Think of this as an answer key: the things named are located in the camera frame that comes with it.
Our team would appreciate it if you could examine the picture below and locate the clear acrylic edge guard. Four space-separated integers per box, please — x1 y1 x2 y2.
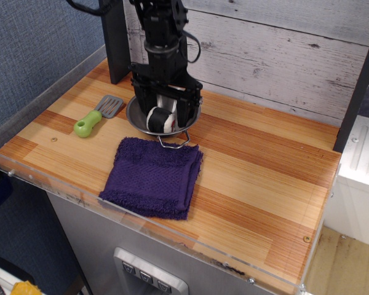
0 61 341 294

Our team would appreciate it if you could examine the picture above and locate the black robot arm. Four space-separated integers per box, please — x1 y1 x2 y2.
130 1 202 128

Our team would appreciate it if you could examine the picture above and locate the dark grey left post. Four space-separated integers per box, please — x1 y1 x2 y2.
101 1 131 84

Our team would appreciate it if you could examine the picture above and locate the silver cabinet with buttons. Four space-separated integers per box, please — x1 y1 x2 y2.
49 193 297 294

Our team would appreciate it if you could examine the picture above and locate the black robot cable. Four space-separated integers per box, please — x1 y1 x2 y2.
66 0 202 64

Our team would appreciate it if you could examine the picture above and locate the yellow object at corner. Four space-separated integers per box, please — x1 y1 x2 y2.
10 281 42 295

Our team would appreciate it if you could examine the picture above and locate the stainless steel bowl with handles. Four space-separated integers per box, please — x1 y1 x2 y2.
126 95 201 149

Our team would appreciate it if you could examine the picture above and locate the purple folded towel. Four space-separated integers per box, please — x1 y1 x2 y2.
99 138 203 220

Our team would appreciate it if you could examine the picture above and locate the black and white sushi roll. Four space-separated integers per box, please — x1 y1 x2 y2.
146 107 176 133

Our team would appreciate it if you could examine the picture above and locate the dark grey post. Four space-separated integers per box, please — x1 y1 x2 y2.
101 1 131 84
333 49 369 153

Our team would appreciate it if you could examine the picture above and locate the green handled grey spatula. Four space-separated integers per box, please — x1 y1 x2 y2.
73 95 124 138

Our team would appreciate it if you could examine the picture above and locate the dark grey right post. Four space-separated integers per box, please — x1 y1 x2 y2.
333 49 369 153

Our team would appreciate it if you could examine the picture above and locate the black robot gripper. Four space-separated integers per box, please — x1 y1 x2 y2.
130 45 202 127

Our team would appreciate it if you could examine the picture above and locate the white aluminium side unit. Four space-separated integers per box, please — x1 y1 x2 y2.
324 116 369 245

